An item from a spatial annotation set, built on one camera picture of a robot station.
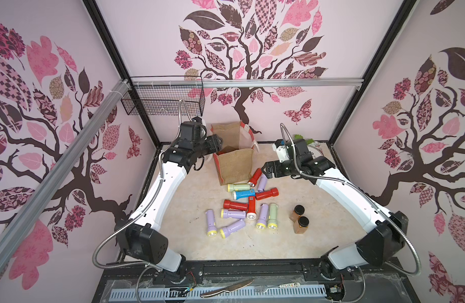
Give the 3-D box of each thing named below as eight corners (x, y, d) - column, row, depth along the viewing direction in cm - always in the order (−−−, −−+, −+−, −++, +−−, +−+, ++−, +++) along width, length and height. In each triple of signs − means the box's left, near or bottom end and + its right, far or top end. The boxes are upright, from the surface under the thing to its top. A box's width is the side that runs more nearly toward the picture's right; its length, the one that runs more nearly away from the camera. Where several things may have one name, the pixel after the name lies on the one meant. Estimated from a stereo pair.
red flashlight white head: (246, 220, 89) (246, 218, 87) (246, 198, 97) (246, 196, 95) (256, 219, 89) (256, 218, 87) (255, 198, 97) (255, 195, 95)
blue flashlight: (232, 200, 94) (232, 198, 92) (231, 193, 97) (231, 191, 95) (256, 197, 95) (256, 195, 93) (254, 190, 98) (255, 188, 96)
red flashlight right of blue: (256, 200, 96) (256, 197, 94) (254, 194, 99) (254, 191, 96) (278, 195, 98) (279, 193, 96) (276, 190, 100) (276, 187, 98)
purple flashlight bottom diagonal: (222, 239, 84) (222, 236, 81) (219, 232, 86) (218, 229, 83) (246, 225, 87) (246, 223, 85) (242, 219, 89) (242, 216, 87)
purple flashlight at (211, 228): (208, 237, 84) (207, 235, 82) (205, 212, 92) (205, 210, 90) (218, 235, 85) (217, 233, 83) (214, 210, 92) (214, 208, 90)
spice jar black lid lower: (294, 233, 85) (299, 225, 78) (292, 224, 88) (297, 215, 80) (303, 233, 85) (310, 225, 78) (301, 224, 88) (307, 215, 80)
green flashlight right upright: (267, 229, 86) (268, 227, 84) (267, 205, 94) (268, 202, 92) (276, 230, 86) (277, 228, 83) (275, 206, 94) (276, 203, 91)
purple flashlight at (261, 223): (255, 227, 87) (256, 225, 84) (260, 205, 94) (261, 202, 92) (264, 230, 86) (265, 227, 84) (268, 207, 93) (269, 204, 91)
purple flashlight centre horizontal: (221, 218, 90) (220, 215, 87) (221, 212, 92) (220, 209, 89) (245, 218, 90) (246, 215, 87) (245, 212, 92) (245, 209, 89)
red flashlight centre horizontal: (223, 208, 93) (222, 206, 91) (224, 200, 95) (224, 198, 93) (247, 211, 91) (247, 209, 89) (248, 204, 94) (248, 202, 92)
